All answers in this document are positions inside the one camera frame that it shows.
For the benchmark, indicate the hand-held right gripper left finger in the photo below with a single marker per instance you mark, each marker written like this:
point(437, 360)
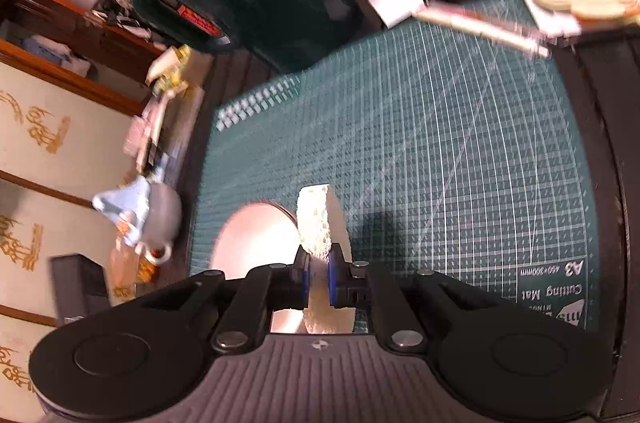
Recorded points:
point(305, 280)

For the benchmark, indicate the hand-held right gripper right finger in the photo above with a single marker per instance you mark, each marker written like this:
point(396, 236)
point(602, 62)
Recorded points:
point(333, 275)

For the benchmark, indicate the pale oval sponge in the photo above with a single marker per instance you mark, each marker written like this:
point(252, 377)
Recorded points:
point(320, 223)

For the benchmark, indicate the white bowl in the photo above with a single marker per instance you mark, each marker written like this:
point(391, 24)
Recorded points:
point(255, 238)

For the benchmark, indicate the clear plastic cup orange contents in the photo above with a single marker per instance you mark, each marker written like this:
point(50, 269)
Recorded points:
point(125, 268)

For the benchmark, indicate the white mug with blue lid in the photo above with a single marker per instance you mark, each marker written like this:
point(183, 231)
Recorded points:
point(160, 213)

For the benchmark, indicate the beige gold-patterned wooden wardrobe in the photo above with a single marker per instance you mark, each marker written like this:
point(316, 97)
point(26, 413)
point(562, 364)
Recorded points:
point(60, 153)

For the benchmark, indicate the green cutting mat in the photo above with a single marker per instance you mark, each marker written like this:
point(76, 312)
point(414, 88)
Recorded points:
point(425, 143)

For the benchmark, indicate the stack of books and papers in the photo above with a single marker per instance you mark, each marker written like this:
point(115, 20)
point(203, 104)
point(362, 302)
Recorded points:
point(165, 103)

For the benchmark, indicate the white pen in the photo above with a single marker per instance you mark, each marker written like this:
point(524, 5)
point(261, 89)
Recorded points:
point(480, 25)

